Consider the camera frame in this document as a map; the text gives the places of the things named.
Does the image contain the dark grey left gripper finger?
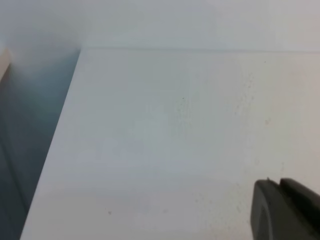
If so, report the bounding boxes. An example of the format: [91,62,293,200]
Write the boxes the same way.
[250,178,320,240]

